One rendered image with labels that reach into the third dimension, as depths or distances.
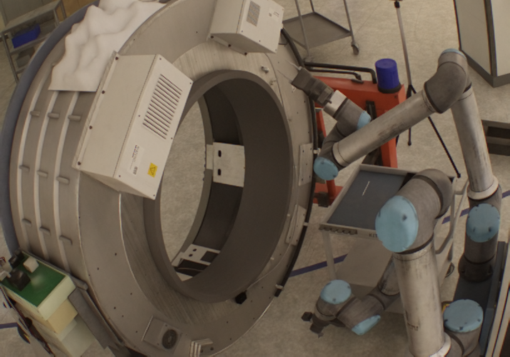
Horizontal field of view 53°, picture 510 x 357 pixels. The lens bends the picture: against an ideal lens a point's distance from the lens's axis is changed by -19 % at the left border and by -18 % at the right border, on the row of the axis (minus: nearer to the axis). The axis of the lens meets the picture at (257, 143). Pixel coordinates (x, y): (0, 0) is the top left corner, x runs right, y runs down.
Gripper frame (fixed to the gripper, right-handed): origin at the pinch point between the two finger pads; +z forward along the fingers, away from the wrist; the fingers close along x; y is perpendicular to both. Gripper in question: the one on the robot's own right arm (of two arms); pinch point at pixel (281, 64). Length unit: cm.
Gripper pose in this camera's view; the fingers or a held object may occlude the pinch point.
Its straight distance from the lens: 214.5
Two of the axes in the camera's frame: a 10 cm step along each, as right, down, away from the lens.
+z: -8.0, -6.0, 1.0
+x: 5.7, -8.0, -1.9
